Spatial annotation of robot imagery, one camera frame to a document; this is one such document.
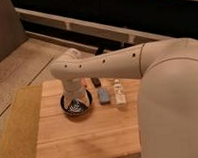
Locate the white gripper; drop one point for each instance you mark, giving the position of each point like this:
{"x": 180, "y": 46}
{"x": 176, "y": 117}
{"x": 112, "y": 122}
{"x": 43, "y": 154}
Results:
{"x": 73, "y": 90}

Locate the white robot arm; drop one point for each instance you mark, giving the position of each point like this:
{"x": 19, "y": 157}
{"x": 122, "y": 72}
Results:
{"x": 167, "y": 96}

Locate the orange marker pen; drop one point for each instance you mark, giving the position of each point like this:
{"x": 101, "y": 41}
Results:
{"x": 84, "y": 82}

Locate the black metal bowl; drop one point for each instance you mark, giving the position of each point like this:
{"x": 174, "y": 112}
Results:
{"x": 76, "y": 108}

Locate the black rectangular block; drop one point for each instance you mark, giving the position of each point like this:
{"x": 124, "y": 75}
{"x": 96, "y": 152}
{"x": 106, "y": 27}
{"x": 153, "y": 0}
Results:
{"x": 96, "y": 82}

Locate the blue rectangular block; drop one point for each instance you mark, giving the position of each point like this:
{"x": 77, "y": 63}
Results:
{"x": 103, "y": 96}

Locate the white small bottle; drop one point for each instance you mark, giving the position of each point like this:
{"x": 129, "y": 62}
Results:
{"x": 118, "y": 92}

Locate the wooden cutting board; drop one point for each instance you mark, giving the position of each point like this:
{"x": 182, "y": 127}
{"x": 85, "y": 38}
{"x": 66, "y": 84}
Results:
{"x": 105, "y": 131}

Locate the yellow-green cloth mat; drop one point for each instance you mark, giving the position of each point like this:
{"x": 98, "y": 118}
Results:
{"x": 19, "y": 138}

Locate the grey cabinet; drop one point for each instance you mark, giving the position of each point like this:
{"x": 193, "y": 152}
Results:
{"x": 12, "y": 33}

